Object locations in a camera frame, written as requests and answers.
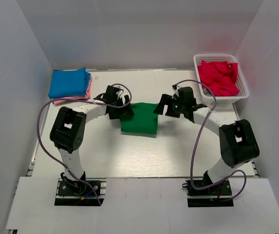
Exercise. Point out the folded blue t shirt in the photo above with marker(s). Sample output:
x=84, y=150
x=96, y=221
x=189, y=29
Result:
x=69, y=83

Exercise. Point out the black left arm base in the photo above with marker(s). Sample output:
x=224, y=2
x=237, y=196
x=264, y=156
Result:
x=67, y=195

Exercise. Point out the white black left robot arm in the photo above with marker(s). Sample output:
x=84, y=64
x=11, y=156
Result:
x=68, y=129

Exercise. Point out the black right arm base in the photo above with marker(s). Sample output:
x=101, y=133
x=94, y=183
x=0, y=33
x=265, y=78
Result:
x=217, y=196

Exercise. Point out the folded pink t shirt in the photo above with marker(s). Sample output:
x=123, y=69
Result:
x=87, y=95

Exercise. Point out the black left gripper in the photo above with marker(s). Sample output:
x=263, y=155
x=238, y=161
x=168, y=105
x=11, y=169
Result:
x=117, y=115

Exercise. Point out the crumpled red t shirt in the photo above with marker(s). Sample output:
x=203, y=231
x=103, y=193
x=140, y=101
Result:
x=219, y=77

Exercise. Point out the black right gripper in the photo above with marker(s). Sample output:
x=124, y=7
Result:
x=167, y=100

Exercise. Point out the green t shirt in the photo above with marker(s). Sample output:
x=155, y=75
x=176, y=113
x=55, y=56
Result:
x=143, y=122

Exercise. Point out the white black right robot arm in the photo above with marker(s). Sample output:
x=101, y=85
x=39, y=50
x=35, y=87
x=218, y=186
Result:
x=238, y=144

